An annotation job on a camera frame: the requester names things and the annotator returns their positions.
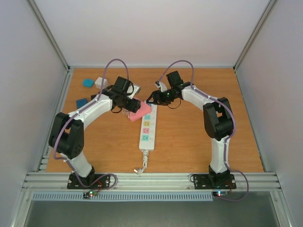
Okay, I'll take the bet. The white power strip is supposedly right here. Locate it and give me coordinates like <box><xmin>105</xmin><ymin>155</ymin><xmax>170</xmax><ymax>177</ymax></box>
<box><xmin>139</xmin><ymin>104</ymin><xmax>157</xmax><ymax>151</ymax></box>

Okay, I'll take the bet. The white cube plug with picture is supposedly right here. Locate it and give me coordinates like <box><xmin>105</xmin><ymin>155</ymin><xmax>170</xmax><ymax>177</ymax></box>
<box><xmin>95</xmin><ymin>77</ymin><xmax>109</xmax><ymax>89</ymax></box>

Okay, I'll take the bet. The teal cube plug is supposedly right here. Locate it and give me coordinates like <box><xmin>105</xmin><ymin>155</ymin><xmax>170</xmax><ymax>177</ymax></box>
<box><xmin>82</xmin><ymin>79</ymin><xmax>95</xmax><ymax>87</ymax></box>

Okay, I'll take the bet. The blue cube socket adapter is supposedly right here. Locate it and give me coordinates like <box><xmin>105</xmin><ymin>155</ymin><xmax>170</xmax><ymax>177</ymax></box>
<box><xmin>76</xmin><ymin>98</ymin><xmax>88</xmax><ymax>109</ymax></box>

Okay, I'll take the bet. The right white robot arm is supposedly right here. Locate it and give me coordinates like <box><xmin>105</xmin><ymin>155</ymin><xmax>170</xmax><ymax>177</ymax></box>
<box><xmin>146</xmin><ymin>71</ymin><xmax>236</xmax><ymax>190</ymax></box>

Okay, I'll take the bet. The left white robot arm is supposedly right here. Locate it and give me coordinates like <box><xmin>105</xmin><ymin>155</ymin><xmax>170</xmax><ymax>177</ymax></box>
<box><xmin>48</xmin><ymin>77</ymin><xmax>141</xmax><ymax>189</ymax></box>

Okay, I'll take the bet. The pink triangular socket adapter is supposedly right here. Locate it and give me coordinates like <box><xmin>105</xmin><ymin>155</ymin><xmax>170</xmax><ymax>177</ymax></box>
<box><xmin>128</xmin><ymin>97</ymin><xmax>152</xmax><ymax>122</ymax></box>

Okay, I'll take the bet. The left small circuit board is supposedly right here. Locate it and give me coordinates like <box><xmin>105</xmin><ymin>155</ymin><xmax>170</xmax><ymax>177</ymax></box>
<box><xmin>83</xmin><ymin>191</ymin><xmax>98</xmax><ymax>199</ymax></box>

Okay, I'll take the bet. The small circuit board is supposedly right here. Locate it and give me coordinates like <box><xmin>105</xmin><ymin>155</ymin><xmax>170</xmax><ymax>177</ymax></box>
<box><xmin>213</xmin><ymin>191</ymin><xmax>230</xmax><ymax>197</ymax></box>
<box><xmin>83</xmin><ymin>191</ymin><xmax>98</xmax><ymax>199</ymax></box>

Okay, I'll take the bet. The right small circuit board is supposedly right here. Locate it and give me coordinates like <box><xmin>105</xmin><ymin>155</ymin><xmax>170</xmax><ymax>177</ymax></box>
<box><xmin>213</xmin><ymin>191</ymin><xmax>230</xmax><ymax>197</ymax></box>

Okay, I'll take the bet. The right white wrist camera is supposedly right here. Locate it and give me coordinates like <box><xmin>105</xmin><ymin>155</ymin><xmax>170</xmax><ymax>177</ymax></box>
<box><xmin>155</xmin><ymin>81</ymin><xmax>168</xmax><ymax>92</ymax></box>

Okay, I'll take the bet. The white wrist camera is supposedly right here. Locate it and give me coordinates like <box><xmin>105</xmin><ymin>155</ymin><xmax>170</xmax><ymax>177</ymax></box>
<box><xmin>126</xmin><ymin>84</ymin><xmax>141</xmax><ymax>99</ymax></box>
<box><xmin>155</xmin><ymin>81</ymin><xmax>168</xmax><ymax>92</ymax></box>

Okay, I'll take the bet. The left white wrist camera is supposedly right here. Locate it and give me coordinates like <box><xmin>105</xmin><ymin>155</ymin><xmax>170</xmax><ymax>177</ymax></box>
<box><xmin>126</xmin><ymin>84</ymin><xmax>141</xmax><ymax>99</ymax></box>

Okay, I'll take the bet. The white power strip cord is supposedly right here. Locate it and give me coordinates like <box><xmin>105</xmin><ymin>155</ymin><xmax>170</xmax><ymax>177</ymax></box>
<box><xmin>133</xmin><ymin>150</ymin><xmax>150</xmax><ymax>175</ymax></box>

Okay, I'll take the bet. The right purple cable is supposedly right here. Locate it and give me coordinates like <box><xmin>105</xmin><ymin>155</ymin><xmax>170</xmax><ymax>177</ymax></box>
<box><xmin>156</xmin><ymin>60</ymin><xmax>250</xmax><ymax>202</ymax></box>

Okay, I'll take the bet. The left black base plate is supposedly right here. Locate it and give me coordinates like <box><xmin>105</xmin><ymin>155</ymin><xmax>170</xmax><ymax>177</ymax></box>
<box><xmin>67</xmin><ymin>173</ymin><xmax>118</xmax><ymax>190</ymax></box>

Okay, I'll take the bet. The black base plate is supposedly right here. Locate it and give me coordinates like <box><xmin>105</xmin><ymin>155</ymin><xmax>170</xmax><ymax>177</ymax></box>
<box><xmin>192</xmin><ymin>174</ymin><xmax>237</xmax><ymax>190</ymax></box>
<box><xmin>67</xmin><ymin>173</ymin><xmax>118</xmax><ymax>190</ymax></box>

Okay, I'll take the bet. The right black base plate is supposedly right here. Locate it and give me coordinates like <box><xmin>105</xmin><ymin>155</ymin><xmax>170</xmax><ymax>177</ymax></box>
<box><xmin>192</xmin><ymin>174</ymin><xmax>237</xmax><ymax>190</ymax></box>

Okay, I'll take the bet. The left aluminium rail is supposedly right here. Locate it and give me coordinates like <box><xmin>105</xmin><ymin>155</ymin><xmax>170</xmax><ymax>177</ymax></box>
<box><xmin>34</xmin><ymin>67</ymin><xmax>73</xmax><ymax>172</ymax></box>

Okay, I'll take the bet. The front aluminium rail frame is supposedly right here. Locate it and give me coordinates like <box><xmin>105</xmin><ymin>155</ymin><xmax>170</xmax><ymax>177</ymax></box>
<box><xmin>21</xmin><ymin>172</ymin><xmax>282</xmax><ymax>192</ymax></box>

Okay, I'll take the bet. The left aluminium corner post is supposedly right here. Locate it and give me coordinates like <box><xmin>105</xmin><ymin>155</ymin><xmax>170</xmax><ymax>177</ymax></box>
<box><xmin>27</xmin><ymin>0</ymin><xmax>70</xmax><ymax>72</ymax></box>

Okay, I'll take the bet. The aluminium corner post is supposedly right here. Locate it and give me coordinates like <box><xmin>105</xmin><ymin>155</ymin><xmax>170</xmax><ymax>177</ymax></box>
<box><xmin>27</xmin><ymin>0</ymin><xmax>70</xmax><ymax>72</ymax></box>
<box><xmin>233</xmin><ymin>0</ymin><xmax>278</xmax><ymax>72</ymax></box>

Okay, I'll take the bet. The grey slotted cable duct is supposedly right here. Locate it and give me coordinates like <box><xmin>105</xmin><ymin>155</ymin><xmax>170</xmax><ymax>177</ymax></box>
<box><xmin>32</xmin><ymin>192</ymin><xmax>213</xmax><ymax>202</ymax></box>

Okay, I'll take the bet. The right aluminium corner post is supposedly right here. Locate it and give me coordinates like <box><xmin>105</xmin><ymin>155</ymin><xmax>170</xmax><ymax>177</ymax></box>
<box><xmin>233</xmin><ymin>0</ymin><xmax>278</xmax><ymax>72</ymax></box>

